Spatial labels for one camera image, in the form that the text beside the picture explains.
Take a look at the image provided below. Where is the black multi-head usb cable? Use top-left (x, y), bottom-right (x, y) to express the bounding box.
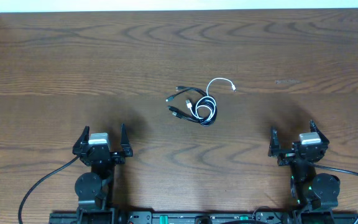
top-left (165, 85), bottom-right (218, 127)

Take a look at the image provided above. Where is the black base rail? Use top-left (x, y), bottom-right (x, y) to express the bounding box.
top-left (48, 210), bottom-right (357, 224)

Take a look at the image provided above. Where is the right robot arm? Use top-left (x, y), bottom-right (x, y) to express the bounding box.
top-left (268, 121), bottom-right (340, 223)

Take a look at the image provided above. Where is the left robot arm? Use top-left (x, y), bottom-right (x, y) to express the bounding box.
top-left (72, 124), bottom-right (133, 224)

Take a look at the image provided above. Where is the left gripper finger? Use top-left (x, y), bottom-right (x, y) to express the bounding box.
top-left (121, 123), bottom-right (133, 157)
top-left (72, 126), bottom-right (90, 155)

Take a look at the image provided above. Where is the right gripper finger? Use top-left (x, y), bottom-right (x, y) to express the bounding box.
top-left (309, 120), bottom-right (329, 145)
top-left (268, 127), bottom-right (280, 157)

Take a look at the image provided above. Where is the white usb cable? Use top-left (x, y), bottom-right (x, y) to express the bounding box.
top-left (185, 77), bottom-right (237, 122)

